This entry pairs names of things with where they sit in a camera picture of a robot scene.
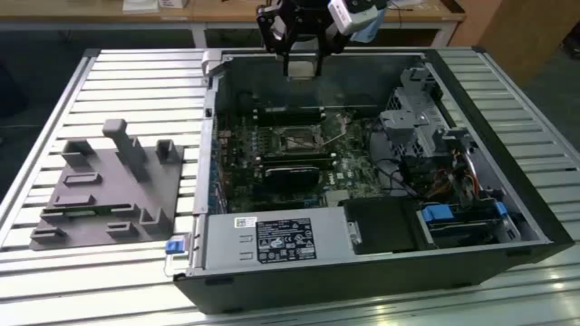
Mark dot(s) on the grey parts rack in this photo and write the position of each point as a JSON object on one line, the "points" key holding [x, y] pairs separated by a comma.
{"points": [[104, 190]]}

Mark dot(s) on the white labelled box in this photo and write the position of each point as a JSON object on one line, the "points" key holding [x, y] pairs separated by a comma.
{"points": [[173, 3]]}

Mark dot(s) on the silver CPU plate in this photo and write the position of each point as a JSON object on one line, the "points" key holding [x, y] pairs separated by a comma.
{"points": [[303, 69]]}

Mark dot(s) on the wooden desk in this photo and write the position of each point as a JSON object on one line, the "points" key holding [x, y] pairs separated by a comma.
{"points": [[217, 13]]}

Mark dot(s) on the green RAM stick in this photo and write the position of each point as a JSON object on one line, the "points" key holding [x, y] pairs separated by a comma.
{"points": [[101, 211]]}

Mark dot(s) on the black graphics card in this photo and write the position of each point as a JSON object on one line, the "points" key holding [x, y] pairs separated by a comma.
{"points": [[289, 176]]}

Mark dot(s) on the grey power supply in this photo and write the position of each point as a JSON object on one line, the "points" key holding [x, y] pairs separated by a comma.
{"points": [[227, 244]]}

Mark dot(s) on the green motherboard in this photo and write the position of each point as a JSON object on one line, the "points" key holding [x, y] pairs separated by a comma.
{"points": [[353, 169]]}

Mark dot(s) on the CPU socket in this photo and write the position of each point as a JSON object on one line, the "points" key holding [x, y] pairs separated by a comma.
{"points": [[301, 139]]}

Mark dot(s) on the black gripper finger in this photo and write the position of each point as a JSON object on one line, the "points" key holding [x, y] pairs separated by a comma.
{"points": [[272, 37], [336, 44]]}

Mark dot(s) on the black plastic shroud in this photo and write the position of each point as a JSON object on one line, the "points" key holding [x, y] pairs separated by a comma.
{"points": [[385, 224]]}

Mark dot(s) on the silver heat sink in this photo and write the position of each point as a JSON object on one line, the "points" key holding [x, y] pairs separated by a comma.
{"points": [[339, 197]]}

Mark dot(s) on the brown wooden cabinet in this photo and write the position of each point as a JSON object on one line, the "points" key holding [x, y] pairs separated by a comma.
{"points": [[521, 34]]}

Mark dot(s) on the blue disk carrier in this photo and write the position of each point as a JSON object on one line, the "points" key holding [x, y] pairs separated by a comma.
{"points": [[437, 212]]}

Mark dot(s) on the perforated metal drive cage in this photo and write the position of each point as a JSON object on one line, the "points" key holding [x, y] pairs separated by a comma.
{"points": [[409, 98]]}

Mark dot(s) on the blue case latch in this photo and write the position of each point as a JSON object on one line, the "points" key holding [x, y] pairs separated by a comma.
{"points": [[175, 246]]}

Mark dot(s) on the white paper box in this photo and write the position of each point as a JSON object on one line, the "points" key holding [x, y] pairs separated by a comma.
{"points": [[140, 6]]}

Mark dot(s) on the pale blue teach pendant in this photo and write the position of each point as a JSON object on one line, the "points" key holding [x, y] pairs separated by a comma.
{"points": [[367, 32]]}

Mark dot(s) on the grey metal bracket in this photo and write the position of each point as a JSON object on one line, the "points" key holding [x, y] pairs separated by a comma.
{"points": [[400, 132]]}

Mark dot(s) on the black PC case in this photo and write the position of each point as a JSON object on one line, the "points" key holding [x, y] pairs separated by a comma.
{"points": [[317, 288]]}

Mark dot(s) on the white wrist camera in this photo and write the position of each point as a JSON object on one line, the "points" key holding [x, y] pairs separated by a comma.
{"points": [[355, 13]]}

